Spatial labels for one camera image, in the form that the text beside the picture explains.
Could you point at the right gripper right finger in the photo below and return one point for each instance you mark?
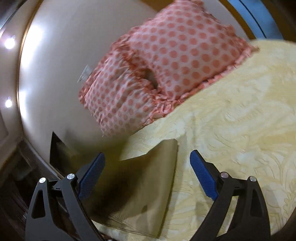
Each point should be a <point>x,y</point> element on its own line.
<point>238,211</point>

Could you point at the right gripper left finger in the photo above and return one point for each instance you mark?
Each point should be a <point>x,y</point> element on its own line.
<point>56,210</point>

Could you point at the khaki beige pants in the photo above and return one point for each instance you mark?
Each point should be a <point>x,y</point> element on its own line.
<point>133,194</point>

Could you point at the dark wooden bedside furniture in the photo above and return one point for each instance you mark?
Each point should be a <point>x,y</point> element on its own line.
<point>64,159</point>

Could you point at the yellow patterned bedsheet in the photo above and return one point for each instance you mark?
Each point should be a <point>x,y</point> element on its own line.
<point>245,125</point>

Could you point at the left pink polka-dot pillow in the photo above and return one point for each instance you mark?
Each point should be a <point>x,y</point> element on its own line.
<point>118,95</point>

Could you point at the pink polka-dot pillow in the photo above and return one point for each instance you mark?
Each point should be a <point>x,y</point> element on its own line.
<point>118,95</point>
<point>184,46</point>

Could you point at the right pink polka-dot pillow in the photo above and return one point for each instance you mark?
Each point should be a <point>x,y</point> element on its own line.
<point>184,46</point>

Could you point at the blue glass window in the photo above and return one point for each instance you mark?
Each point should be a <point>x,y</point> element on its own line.
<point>258,18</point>

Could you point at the white wall switch plate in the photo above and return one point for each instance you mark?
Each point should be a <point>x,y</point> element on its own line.
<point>85,74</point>

